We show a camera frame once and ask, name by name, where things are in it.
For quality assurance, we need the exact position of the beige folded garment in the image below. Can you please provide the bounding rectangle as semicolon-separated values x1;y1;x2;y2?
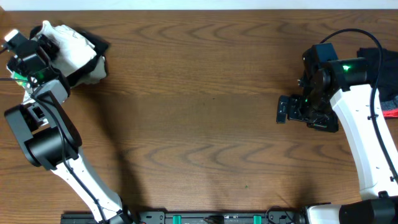
75;56;108;86

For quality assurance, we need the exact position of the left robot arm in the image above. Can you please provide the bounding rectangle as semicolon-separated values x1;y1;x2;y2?
2;30;138;223

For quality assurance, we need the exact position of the black garment with red cuff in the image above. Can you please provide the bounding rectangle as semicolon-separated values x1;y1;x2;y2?
357;48;397;119

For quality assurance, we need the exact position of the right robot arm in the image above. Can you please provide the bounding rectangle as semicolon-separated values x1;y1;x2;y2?
276;43;397;223

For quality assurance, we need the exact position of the black folded garment on pile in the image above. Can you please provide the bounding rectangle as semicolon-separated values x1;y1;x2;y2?
29;21;109;87

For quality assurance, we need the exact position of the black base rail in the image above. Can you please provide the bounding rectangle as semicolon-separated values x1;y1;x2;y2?
60;208;307;224

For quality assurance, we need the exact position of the white Mr Robot t-shirt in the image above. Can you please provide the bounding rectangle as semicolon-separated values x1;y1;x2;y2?
37;21;97;77

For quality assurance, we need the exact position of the left black camera cable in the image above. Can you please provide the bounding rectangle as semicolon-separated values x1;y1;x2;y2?
0;46;108;224

